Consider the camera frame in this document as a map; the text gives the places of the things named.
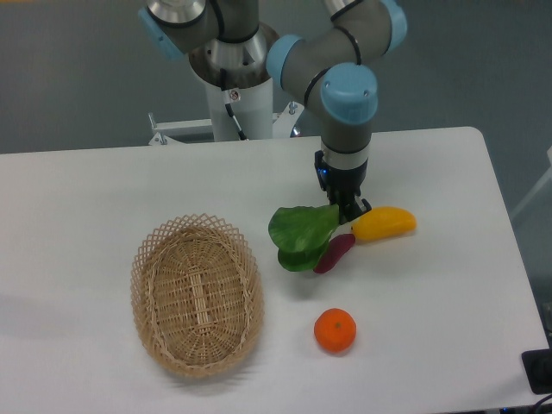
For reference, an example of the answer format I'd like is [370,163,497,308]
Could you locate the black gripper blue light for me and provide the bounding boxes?
[314,150,372,224]

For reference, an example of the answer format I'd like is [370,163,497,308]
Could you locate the green bok choy vegetable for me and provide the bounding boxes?
[268,204,340,272]

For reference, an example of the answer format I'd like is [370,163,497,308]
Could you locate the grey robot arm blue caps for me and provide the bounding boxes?
[138,1,408,223]

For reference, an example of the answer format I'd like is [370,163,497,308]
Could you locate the purple sweet potato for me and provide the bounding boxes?
[313,234,356,274]

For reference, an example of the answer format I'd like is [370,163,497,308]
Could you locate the yellow mango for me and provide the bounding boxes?
[351,206,417,242]

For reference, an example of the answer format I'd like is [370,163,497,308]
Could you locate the orange tangerine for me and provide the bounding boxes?
[313,308,357,354]

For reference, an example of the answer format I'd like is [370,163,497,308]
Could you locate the woven wicker basket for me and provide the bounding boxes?
[130,214,264,379]

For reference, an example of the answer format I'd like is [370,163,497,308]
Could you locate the black device at table edge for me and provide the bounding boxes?
[521,349,551,395]

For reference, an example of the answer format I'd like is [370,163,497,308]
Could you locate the white metal base frame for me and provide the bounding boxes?
[148,101,304,146]

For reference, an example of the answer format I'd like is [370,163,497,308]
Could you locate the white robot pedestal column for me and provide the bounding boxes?
[204,78,273,141]

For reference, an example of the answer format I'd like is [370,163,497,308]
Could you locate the black cable on pedestal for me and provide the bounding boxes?
[219,67,248,141]

